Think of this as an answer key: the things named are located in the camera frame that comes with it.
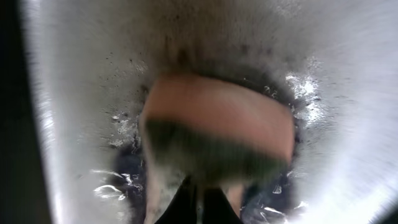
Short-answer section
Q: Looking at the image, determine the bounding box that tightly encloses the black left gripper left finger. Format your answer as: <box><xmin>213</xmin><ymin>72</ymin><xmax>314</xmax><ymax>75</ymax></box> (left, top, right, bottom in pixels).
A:
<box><xmin>155</xmin><ymin>176</ymin><xmax>197</xmax><ymax>224</ymax></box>

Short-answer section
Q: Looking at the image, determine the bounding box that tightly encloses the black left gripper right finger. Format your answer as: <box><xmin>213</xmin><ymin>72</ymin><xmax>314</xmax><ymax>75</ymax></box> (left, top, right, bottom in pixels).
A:
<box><xmin>202</xmin><ymin>188</ymin><xmax>243</xmax><ymax>224</ymax></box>

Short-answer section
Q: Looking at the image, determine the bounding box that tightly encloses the pink and green sponge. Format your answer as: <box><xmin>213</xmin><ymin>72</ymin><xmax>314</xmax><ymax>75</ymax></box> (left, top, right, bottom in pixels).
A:
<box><xmin>139</xmin><ymin>73</ymin><xmax>295</xmax><ymax>223</ymax></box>

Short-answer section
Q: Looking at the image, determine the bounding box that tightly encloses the black tray with soapy water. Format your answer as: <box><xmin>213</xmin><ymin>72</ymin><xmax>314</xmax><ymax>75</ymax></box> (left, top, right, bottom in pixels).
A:
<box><xmin>0</xmin><ymin>0</ymin><xmax>398</xmax><ymax>224</ymax></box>

